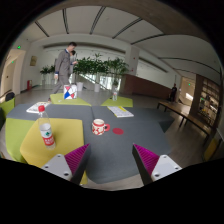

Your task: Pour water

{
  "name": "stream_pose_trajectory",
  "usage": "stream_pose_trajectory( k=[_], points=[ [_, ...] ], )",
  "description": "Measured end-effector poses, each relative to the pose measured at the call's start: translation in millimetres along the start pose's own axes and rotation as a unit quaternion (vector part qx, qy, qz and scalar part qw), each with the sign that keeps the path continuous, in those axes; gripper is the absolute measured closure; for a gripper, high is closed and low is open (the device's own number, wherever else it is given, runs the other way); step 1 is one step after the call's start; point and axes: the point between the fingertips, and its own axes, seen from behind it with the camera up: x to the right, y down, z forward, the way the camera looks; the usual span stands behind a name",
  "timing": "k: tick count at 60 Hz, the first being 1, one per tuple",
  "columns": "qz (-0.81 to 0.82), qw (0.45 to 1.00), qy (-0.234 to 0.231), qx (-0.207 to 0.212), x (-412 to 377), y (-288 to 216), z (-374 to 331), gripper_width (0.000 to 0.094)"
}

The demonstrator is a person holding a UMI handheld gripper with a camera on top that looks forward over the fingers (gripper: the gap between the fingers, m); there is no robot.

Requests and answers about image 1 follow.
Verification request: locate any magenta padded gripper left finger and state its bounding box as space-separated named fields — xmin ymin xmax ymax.
xmin=42 ymin=144 xmax=91 ymax=185

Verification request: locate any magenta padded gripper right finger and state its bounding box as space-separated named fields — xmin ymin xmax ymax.
xmin=132 ymin=144 xmax=181 ymax=186

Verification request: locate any clear water bottle red cap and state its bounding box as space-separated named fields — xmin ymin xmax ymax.
xmin=38 ymin=105 xmax=56 ymax=149

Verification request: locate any red white patterned mug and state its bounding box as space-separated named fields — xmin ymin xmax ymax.
xmin=92 ymin=119 xmax=110 ymax=135

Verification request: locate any red round coaster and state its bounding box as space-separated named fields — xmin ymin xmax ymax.
xmin=112 ymin=128 xmax=124 ymax=135

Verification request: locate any long wooden bench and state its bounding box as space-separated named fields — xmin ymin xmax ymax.
xmin=157 ymin=101 xmax=211 ymax=137

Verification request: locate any colourful geometric box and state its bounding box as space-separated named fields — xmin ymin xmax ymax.
xmin=63 ymin=85 xmax=77 ymax=100

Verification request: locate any small clear bottle far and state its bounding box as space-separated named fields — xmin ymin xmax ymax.
xmin=112 ymin=87 xmax=118 ymax=101

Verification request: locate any person in dark clothes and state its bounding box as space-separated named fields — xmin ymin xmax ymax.
xmin=170 ymin=83 xmax=177 ymax=102

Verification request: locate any red fire extinguisher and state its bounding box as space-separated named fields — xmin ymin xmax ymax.
xmin=27 ymin=80 xmax=32 ymax=91

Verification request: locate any wooden bookshelf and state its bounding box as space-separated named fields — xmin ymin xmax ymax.
xmin=190 ymin=75 xmax=220 ymax=127

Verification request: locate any man in grey suit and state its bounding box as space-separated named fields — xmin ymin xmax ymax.
xmin=52 ymin=42 xmax=77 ymax=94

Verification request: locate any green potted plants row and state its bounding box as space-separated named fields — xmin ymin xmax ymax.
xmin=73 ymin=54 xmax=128 ymax=88

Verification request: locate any yellow wall picture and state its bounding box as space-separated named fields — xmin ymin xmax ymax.
xmin=30 ymin=56 xmax=37 ymax=66

